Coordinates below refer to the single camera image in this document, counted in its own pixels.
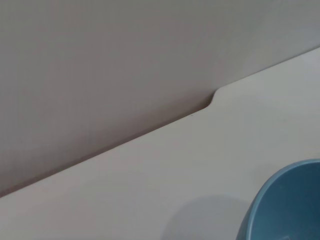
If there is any blue bowl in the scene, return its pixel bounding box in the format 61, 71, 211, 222
236, 158, 320, 240

